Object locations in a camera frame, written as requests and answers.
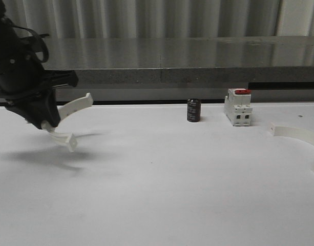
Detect grey stone counter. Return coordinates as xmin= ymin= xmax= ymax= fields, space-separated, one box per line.
xmin=44 ymin=36 xmax=314 ymax=104

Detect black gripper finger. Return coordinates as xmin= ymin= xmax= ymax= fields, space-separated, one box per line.
xmin=43 ymin=89 xmax=61 ymax=128
xmin=5 ymin=99 xmax=48 ymax=129

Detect black cable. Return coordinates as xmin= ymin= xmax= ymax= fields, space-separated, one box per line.
xmin=0 ymin=17 xmax=50 ymax=64

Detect black cylindrical capacitor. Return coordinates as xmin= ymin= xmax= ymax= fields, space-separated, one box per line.
xmin=186 ymin=98 xmax=201 ymax=122

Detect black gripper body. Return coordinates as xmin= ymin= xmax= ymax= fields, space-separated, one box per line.
xmin=0 ymin=1 xmax=78 ymax=100

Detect white half-ring pipe clamp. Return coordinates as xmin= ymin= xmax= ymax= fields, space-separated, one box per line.
xmin=41 ymin=93 xmax=93 ymax=152
xmin=267 ymin=123 xmax=314 ymax=174

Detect white red circuit breaker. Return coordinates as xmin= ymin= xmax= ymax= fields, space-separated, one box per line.
xmin=224 ymin=88 xmax=253 ymax=127

